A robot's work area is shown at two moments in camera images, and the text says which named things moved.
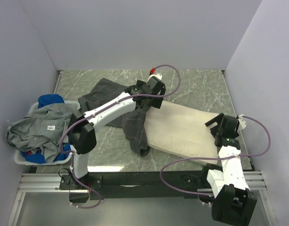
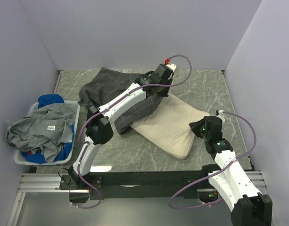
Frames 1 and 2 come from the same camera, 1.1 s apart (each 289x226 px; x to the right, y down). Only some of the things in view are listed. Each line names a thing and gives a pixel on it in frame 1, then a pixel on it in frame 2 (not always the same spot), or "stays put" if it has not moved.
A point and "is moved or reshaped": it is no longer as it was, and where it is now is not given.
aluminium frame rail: (49, 183) stays put
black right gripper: (218, 119) to (195, 125)
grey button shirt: (41, 131) stays put
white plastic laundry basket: (19, 160) stays put
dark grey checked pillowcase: (95, 92) is moved or reshaped
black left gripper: (156, 102) to (164, 94)
